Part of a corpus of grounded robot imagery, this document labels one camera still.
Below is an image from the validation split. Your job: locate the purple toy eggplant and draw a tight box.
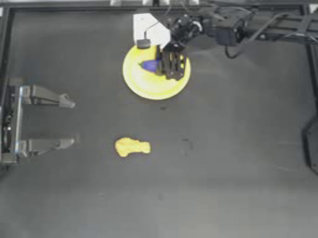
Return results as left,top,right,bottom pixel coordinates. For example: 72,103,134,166
139,58,162,74

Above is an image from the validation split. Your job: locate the yellow plate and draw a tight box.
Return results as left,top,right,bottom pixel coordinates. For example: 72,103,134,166
122,45,193,100

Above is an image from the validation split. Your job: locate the yellow toy fried chicken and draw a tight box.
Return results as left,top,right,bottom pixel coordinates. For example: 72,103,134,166
115,137,153,158

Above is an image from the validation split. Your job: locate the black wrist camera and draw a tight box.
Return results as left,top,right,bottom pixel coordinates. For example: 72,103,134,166
135,38,151,50

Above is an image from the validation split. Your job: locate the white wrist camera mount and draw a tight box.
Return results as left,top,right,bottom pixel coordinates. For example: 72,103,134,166
132,12,173,50

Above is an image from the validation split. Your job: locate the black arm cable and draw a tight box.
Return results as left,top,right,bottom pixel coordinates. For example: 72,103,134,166
223,12,293,60

